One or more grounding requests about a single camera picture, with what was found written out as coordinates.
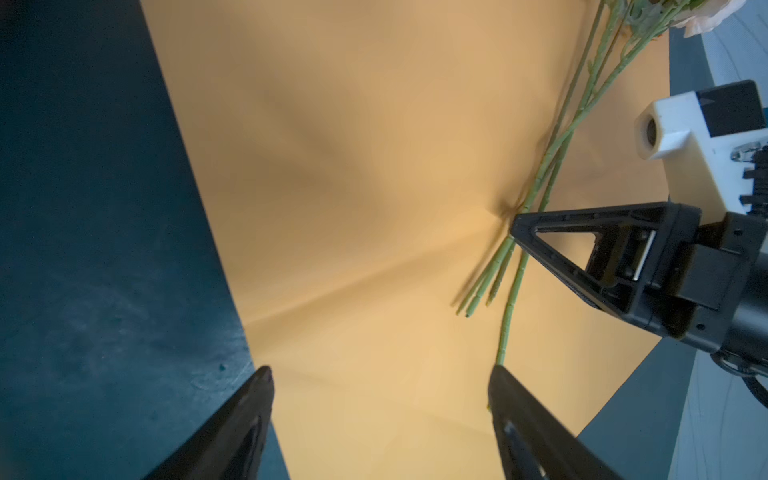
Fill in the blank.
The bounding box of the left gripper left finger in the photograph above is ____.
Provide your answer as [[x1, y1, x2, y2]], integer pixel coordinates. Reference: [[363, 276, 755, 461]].
[[146, 366, 275, 479]]

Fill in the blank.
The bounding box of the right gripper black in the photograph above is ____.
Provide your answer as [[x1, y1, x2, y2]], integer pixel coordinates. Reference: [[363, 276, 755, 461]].
[[510, 202, 767, 377]]

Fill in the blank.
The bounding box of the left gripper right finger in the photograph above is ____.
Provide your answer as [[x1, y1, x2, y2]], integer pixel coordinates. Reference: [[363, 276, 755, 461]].
[[488, 365, 620, 480]]

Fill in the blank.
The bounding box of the pink fake flower spray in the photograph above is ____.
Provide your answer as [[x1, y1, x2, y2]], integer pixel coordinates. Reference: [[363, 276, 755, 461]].
[[456, 1, 702, 321]]

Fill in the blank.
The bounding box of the peach fake flower spray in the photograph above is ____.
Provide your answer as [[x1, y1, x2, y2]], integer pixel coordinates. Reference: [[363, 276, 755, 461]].
[[494, 0, 748, 367]]

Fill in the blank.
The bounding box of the orange wrapping paper sheet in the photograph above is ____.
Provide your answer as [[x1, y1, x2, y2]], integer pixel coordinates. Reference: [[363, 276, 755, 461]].
[[139, 0, 672, 480]]

